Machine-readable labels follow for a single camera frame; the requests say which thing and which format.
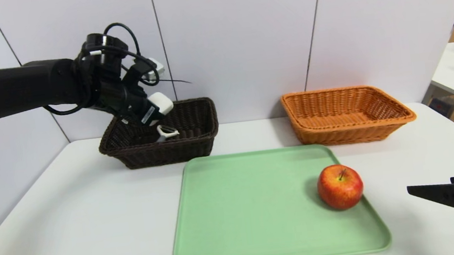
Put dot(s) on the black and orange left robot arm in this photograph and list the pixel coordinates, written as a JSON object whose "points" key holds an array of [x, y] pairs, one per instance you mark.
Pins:
{"points": [[25, 86]]}

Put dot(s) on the white soap bar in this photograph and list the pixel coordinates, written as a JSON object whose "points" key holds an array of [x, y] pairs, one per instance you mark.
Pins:
{"points": [[161, 103]]}

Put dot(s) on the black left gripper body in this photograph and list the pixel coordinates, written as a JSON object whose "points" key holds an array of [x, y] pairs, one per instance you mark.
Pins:
{"points": [[148, 116]]}

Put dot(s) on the dark brown wicker basket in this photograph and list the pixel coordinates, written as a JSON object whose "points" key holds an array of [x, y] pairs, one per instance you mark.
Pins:
{"points": [[194, 144]]}

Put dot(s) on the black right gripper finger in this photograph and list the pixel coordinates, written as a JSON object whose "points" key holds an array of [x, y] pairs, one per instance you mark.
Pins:
{"points": [[439, 194]]}

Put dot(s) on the light green plastic tray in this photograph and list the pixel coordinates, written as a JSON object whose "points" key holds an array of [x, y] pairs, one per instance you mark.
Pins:
{"points": [[254, 218]]}

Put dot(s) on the red apple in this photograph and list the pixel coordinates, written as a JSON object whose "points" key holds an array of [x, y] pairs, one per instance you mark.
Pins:
{"points": [[340, 189]]}

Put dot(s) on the orange wicker basket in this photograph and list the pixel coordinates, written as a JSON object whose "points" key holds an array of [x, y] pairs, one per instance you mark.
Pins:
{"points": [[338, 132]]}

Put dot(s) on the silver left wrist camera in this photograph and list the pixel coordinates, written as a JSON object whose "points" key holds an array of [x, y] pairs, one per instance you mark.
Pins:
{"points": [[155, 67]]}

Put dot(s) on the dark floor box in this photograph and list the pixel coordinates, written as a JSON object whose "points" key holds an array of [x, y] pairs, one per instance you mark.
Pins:
{"points": [[442, 107]]}

